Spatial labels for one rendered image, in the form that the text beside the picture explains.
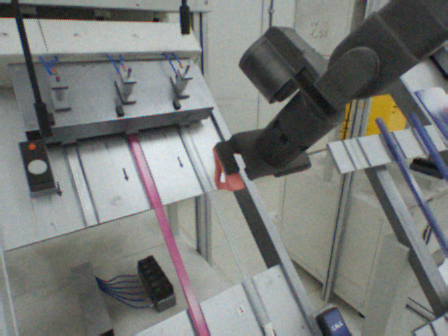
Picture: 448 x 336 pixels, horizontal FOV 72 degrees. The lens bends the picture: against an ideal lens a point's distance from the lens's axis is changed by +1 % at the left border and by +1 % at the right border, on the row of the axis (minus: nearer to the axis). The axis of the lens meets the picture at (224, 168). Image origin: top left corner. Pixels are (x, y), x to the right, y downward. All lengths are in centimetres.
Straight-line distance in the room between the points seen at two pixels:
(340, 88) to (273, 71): 8
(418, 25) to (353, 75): 6
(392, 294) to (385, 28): 69
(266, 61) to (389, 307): 71
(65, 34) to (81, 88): 11
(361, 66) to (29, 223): 49
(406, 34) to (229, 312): 47
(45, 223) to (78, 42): 32
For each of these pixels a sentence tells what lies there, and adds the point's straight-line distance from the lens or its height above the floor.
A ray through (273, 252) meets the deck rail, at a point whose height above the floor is 87.
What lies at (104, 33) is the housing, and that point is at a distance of 68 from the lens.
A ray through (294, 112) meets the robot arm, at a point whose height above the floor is 118.
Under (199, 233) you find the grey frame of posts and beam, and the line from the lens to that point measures 98.
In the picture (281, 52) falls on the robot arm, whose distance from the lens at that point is 36.
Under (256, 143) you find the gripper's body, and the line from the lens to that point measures 41.
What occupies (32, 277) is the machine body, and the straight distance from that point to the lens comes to 110.
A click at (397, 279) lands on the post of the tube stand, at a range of 86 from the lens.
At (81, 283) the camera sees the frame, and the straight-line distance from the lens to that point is 94.
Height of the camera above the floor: 126
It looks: 23 degrees down
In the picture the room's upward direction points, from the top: straight up
